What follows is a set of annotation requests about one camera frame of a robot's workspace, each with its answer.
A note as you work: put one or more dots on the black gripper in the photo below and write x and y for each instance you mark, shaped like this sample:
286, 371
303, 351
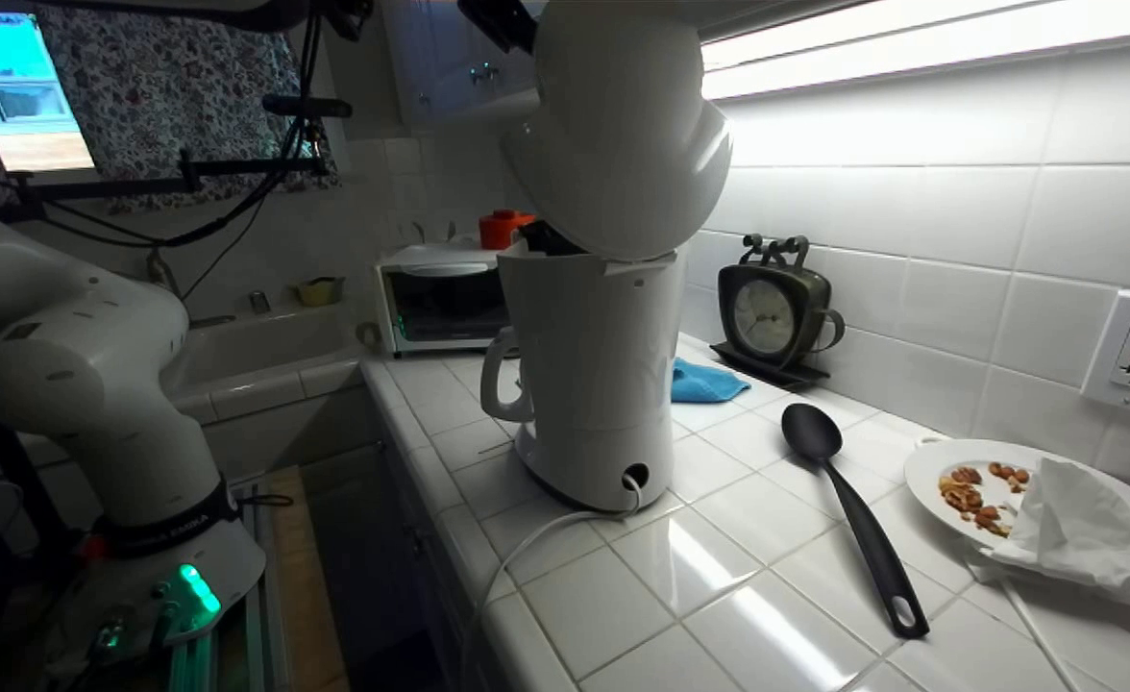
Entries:
547, 239

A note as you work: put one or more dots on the white coffeemaker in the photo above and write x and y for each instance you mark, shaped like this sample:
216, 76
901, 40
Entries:
587, 375

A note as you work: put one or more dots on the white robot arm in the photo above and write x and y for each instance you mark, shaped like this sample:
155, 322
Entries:
620, 159

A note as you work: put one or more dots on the orange cup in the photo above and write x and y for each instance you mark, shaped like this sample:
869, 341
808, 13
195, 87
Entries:
500, 227

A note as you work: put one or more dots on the white toaster oven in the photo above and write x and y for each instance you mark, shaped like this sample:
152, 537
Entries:
441, 298

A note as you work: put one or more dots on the blue cloth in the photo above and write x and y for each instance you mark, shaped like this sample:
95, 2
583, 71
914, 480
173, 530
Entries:
704, 381

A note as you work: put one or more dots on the black desk clock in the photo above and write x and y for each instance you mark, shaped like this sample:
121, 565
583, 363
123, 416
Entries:
778, 313

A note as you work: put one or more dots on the white kitchen sink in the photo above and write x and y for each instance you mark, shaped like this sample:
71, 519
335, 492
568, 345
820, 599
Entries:
264, 363

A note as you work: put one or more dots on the black plastic spoon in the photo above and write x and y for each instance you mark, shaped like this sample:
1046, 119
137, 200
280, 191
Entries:
815, 439

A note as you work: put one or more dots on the under-cabinet light strip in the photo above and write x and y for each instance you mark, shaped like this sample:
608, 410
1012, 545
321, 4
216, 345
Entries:
901, 35

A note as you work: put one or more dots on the white plate with food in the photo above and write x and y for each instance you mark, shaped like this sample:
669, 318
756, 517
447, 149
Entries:
974, 486

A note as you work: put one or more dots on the white crumpled napkin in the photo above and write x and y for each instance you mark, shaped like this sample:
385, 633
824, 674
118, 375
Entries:
1074, 526

